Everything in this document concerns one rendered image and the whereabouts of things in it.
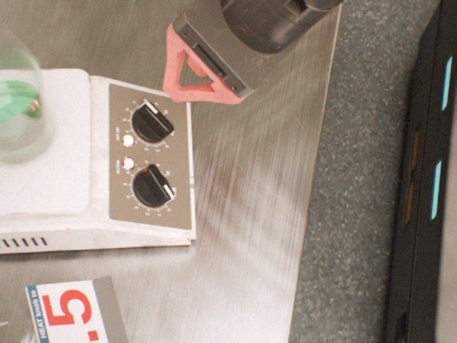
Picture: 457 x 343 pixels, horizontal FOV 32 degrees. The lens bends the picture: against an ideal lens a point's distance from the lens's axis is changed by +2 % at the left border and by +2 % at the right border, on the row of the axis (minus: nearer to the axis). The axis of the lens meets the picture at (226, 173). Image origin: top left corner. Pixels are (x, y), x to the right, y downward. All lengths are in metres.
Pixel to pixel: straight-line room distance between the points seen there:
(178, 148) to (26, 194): 0.13
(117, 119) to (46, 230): 0.11
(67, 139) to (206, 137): 0.14
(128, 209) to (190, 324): 0.11
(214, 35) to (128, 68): 0.24
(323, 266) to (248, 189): 0.79
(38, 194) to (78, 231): 0.04
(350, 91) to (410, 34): 0.18
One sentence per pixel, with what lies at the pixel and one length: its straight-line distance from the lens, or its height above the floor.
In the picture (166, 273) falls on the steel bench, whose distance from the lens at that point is 0.66.
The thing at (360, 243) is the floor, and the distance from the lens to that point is 1.48.
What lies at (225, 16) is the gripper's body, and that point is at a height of 0.96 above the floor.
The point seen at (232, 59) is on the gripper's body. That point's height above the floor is 0.96.
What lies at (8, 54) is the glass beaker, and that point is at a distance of 0.58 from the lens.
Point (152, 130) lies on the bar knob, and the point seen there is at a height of 0.80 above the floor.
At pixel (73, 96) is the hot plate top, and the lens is 0.62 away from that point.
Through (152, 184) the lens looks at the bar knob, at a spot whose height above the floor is 0.81.
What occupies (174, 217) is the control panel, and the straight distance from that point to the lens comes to 0.63.
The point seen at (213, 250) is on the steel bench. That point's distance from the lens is 0.66.
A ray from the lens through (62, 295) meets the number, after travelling 0.63.
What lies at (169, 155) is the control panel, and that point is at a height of 0.79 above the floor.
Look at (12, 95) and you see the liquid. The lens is 0.60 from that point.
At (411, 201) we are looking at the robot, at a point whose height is 0.16.
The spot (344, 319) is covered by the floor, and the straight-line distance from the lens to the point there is 1.44.
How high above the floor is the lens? 1.38
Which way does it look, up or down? 68 degrees down
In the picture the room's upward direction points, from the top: 7 degrees clockwise
